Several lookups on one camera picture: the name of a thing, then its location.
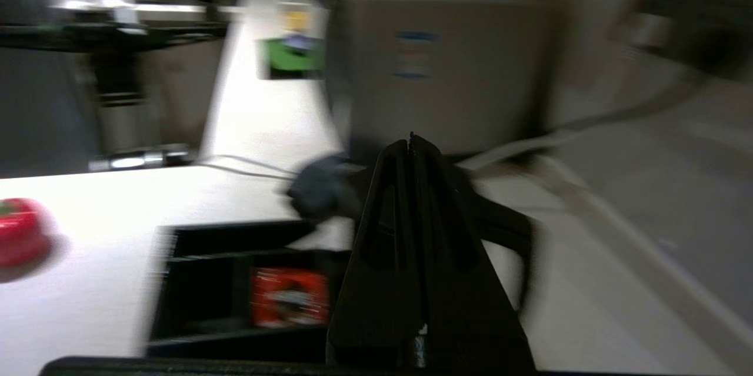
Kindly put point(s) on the robot torso column lit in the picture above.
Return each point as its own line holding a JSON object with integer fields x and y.
{"x": 112, "y": 70}

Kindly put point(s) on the silver microwave oven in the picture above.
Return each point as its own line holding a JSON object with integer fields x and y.
{"x": 441, "y": 58}

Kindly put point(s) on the red tomato-shaped timer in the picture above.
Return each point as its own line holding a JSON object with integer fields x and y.
{"x": 20, "y": 232}

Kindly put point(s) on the black round robot platform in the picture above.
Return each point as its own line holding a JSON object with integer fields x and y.
{"x": 88, "y": 36}

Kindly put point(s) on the black compartment organizer box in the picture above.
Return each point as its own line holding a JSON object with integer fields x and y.
{"x": 200, "y": 293}

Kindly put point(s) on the red coffee sachet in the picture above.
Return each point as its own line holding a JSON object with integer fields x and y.
{"x": 288, "y": 296}

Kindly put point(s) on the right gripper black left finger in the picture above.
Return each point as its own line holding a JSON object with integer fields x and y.
{"x": 382, "y": 282}

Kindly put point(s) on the black power outlet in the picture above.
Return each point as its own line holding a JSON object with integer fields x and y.
{"x": 688, "y": 23}

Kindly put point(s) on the yellow bowl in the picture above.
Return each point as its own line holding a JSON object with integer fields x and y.
{"x": 296, "y": 20}

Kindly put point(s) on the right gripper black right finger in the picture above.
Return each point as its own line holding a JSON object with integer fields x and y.
{"x": 459, "y": 282}

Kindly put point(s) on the dark grey cloth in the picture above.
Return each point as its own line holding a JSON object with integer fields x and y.
{"x": 320, "y": 188}

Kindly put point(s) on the green silicone mat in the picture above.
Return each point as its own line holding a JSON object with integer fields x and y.
{"x": 288, "y": 61}

